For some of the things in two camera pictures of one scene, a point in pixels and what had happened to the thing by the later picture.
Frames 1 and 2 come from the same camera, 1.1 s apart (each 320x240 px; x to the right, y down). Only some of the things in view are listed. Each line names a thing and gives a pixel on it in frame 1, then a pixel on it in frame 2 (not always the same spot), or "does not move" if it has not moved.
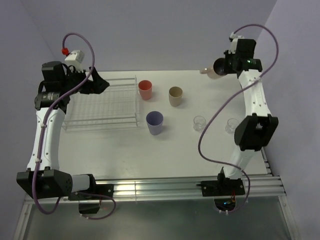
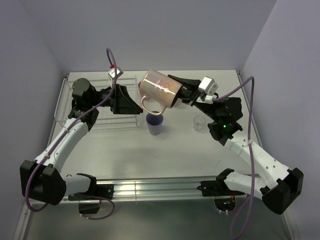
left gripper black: x=100 y=84 → x=122 y=103
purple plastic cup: x=154 y=120 does not move
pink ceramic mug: x=217 y=70 → x=160 y=89
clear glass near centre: x=199 y=123 does not move
